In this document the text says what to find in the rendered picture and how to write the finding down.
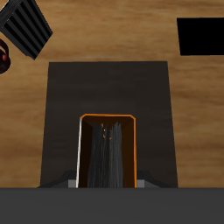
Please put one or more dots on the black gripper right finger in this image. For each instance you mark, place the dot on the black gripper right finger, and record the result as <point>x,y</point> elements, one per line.
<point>141,180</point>

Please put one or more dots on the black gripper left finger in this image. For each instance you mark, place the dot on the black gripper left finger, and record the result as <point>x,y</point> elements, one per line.
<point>71,180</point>

